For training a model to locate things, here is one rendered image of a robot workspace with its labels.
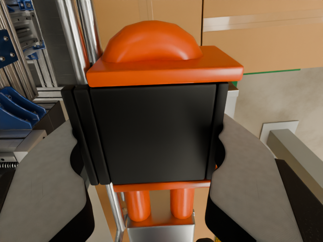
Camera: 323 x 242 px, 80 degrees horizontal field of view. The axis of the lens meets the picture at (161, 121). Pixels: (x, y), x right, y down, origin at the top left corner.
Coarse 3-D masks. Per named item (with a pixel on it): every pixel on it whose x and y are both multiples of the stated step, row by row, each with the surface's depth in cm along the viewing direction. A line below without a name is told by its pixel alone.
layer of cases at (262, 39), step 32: (96, 0) 67; (128, 0) 68; (160, 0) 68; (192, 0) 69; (224, 0) 69; (256, 0) 69; (288, 0) 70; (320, 0) 70; (192, 32) 74; (224, 32) 75; (256, 32) 75; (288, 32) 76; (320, 32) 76; (256, 64) 82; (288, 64) 82; (320, 64) 83
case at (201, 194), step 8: (104, 192) 60; (200, 192) 62; (208, 192) 62; (104, 200) 62; (120, 200) 62; (200, 200) 64; (104, 208) 64; (200, 208) 67; (112, 216) 67; (200, 216) 69; (112, 224) 69; (200, 224) 72; (112, 232) 72; (200, 232) 75; (208, 232) 75; (128, 240) 76
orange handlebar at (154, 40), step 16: (128, 32) 10; (144, 32) 9; (160, 32) 10; (176, 32) 10; (112, 48) 10; (128, 48) 10; (144, 48) 10; (160, 48) 10; (176, 48) 10; (192, 48) 10; (128, 192) 15; (144, 192) 16; (176, 192) 16; (192, 192) 16; (128, 208) 17; (144, 208) 17; (176, 208) 17; (192, 208) 18
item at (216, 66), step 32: (96, 64) 10; (128, 64) 10; (160, 64) 9; (192, 64) 9; (224, 64) 9; (96, 96) 9; (128, 96) 9; (160, 96) 10; (192, 96) 10; (224, 96) 10; (128, 128) 10; (160, 128) 10; (192, 128) 11; (128, 160) 12; (160, 160) 12; (192, 160) 12
